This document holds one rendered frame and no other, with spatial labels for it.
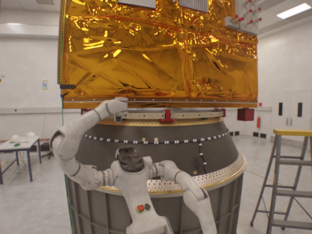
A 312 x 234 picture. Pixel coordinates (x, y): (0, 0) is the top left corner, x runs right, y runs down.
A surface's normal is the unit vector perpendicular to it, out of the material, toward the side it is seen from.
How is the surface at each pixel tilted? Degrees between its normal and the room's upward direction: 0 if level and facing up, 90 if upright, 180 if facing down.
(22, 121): 90
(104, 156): 62
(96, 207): 90
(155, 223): 30
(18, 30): 90
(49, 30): 90
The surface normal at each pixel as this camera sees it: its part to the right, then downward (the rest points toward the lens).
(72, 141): 0.83, 0.08
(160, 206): 0.04, 0.07
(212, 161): 0.43, -0.41
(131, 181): -0.10, -0.14
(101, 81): 0.31, 0.11
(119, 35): 0.34, -0.12
